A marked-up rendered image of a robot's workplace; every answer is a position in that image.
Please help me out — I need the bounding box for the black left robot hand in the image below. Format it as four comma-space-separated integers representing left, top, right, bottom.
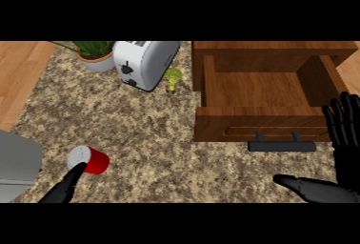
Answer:
38, 161, 89, 204

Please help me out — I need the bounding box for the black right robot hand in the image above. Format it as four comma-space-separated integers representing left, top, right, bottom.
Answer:
271, 91, 360, 204

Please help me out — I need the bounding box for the red can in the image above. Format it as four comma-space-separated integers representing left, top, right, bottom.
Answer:
66, 145, 111, 175

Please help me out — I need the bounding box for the open wooden drawer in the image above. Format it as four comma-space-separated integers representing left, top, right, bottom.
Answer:
193, 54, 350, 143

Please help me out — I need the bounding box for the wooden cabinet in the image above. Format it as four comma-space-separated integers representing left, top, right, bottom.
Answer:
192, 41, 360, 93

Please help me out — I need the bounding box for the green broccoli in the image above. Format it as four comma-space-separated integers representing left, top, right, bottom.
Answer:
164, 67, 184, 94

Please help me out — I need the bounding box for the potted green plant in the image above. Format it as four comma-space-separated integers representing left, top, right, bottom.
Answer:
49, 41, 117, 73

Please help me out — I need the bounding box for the white toaster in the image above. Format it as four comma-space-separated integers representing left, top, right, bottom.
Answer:
111, 41, 181, 93

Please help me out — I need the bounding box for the dark grey drawer handle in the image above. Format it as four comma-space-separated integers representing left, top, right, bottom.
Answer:
248, 131, 317, 153

